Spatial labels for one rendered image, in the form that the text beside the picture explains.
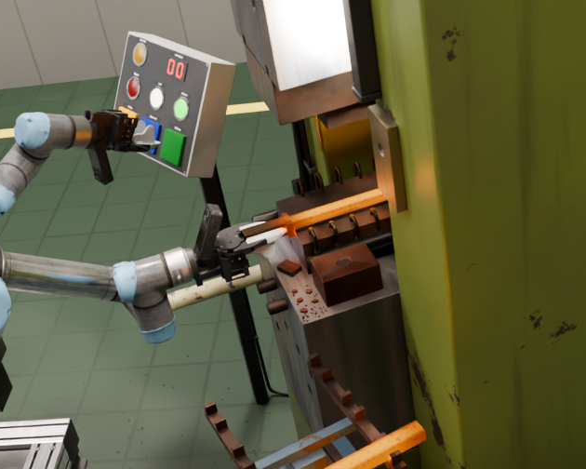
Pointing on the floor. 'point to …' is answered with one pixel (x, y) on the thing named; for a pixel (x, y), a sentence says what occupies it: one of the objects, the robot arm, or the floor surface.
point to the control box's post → (239, 307)
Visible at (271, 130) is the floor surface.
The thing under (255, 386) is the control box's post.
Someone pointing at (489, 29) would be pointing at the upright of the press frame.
